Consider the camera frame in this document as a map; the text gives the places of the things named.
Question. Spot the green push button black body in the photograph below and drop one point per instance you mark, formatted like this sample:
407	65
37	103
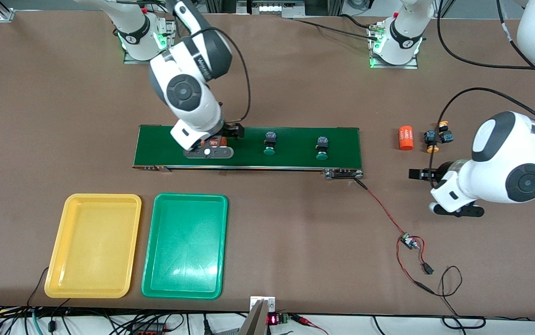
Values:
269	150
321	156

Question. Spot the small black plug connector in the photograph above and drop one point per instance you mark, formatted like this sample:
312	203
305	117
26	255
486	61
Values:
428	268

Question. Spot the red LED display module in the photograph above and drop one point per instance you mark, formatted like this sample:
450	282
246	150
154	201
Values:
273	319

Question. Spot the white light panel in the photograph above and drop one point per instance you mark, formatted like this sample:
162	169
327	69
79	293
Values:
272	7

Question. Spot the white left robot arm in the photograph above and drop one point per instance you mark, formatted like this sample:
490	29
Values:
500	158

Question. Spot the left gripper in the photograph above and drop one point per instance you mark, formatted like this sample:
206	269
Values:
437	175

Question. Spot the green conveyor belt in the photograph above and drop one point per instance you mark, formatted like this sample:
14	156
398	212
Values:
295	146

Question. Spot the yellow plastic tray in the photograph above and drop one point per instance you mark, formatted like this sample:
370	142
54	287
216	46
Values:
90	270

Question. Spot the red clip lead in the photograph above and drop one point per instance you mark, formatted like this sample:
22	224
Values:
302	319

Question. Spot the small controller circuit board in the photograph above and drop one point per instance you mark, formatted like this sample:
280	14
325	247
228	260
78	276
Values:
407	240

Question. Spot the orange cylinder with white print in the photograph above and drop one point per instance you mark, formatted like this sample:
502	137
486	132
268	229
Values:
406	138
218	141

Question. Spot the red and black power strip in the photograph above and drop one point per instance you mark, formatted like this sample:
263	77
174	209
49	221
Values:
148	330

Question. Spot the yellow push button black body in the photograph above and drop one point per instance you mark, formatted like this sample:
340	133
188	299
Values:
446	137
431	149

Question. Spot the aluminium profile post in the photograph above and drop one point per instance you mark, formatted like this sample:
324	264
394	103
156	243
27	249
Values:
5	14

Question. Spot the grey metal camera bracket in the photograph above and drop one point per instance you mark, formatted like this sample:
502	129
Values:
260	321

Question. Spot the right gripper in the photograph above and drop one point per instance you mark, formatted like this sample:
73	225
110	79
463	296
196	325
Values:
231	131

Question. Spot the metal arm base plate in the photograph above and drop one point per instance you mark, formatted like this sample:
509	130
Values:
409	65
132	61

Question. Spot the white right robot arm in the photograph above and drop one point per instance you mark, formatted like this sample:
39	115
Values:
202	109

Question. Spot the green plastic tray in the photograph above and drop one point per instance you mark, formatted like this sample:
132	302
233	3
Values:
188	270

